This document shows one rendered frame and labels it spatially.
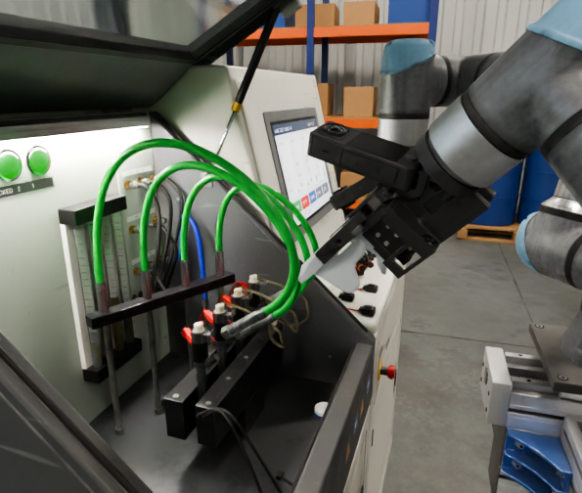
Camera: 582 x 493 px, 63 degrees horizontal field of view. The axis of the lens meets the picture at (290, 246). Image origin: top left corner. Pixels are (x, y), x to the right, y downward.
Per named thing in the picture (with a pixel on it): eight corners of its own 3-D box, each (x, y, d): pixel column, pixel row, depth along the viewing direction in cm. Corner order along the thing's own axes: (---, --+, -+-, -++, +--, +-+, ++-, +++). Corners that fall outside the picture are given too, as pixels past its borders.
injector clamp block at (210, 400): (218, 480, 85) (214, 409, 80) (169, 467, 88) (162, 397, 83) (283, 378, 115) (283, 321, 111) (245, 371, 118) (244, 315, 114)
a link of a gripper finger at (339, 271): (323, 322, 51) (384, 268, 47) (284, 282, 51) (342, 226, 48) (330, 310, 54) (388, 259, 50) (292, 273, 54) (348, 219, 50)
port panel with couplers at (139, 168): (142, 296, 107) (128, 158, 98) (129, 294, 108) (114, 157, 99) (173, 277, 119) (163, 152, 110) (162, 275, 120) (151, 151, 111)
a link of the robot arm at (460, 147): (450, 104, 37) (473, 81, 43) (410, 143, 40) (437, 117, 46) (519, 172, 37) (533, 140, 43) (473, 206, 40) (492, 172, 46)
